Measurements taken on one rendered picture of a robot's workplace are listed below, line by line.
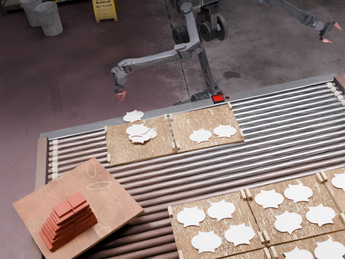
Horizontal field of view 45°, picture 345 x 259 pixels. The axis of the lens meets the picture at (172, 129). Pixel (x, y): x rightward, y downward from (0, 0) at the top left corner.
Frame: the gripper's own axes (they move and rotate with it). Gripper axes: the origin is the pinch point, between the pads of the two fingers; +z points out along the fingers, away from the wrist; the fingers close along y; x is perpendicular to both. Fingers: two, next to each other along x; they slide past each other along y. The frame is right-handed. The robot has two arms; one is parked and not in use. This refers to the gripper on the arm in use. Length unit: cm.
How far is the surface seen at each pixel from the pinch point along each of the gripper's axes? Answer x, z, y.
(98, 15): 9, 99, 326
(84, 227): 30, 5, -92
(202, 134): -44, 16, -35
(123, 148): 4.9, 17.4, -30.5
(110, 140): 12.2, 17.4, -20.9
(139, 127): -7.4, 13.3, -18.9
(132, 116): -4.5, 18.3, -1.3
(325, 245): -78, 15, -125
